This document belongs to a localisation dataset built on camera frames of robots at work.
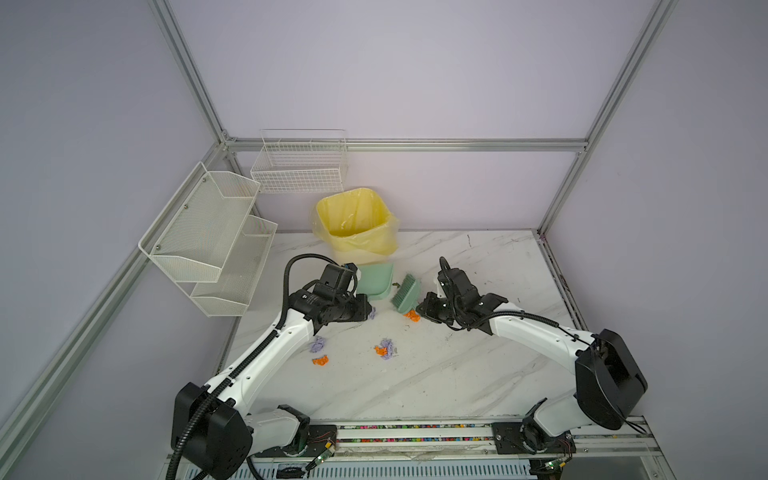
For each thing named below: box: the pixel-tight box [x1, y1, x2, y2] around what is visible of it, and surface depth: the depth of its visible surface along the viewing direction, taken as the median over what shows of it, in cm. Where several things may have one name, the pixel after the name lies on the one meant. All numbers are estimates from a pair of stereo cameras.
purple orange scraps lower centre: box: [374, 338, 393, 360], surface depth 90 cm
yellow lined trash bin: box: [311, 188, 400, 264], surface depth 97 cm
